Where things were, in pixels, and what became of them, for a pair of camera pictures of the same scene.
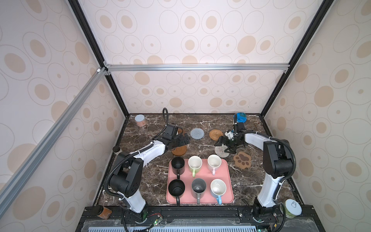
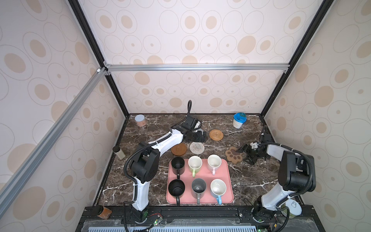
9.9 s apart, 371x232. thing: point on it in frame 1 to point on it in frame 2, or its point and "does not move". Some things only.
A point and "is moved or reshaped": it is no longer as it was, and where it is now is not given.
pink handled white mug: (214, 162) does not move
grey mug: (198, 188) does not move
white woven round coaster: (220, 151) to (197, 148)
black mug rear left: (178, 164) does not move
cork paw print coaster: (242, 160) is moved or reshaped
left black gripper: (183, 142) to (199, 138)
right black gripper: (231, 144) to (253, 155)
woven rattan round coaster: (214, 134) does not move
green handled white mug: (195, 163) does not move
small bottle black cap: (116, 149) does not move
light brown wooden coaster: (179, 151) does not move
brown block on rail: (106, 213) does not move
